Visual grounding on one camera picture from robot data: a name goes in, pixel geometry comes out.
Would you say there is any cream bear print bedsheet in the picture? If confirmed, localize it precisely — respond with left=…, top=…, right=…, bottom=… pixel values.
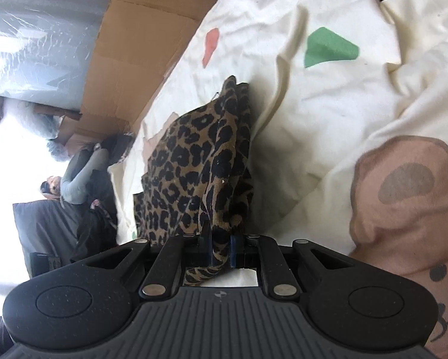
left=107, top=0, right=448, bottom=359

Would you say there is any brown cardboard sheet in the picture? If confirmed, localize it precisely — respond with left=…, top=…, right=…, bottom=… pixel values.
left=53, top=0, right=244, bottom=156

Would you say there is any dark grey pillow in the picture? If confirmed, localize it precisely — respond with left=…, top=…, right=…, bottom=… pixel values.
left=13, top=199, right=86, bottom=274

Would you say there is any black clothes pile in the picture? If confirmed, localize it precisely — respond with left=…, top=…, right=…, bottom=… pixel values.
left=70, top=134, right=134, bottom=263

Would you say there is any small plush toy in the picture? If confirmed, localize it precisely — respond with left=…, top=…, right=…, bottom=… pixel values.
left=40, top=176, right=62, bottom=200

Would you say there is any grey neck pillow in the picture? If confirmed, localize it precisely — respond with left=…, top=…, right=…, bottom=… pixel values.
left=60, top=148, right=110, bottom=205

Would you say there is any leopard print skirt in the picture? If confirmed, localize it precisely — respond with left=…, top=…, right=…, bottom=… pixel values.
left=134, top=76, right=253, bottom=286

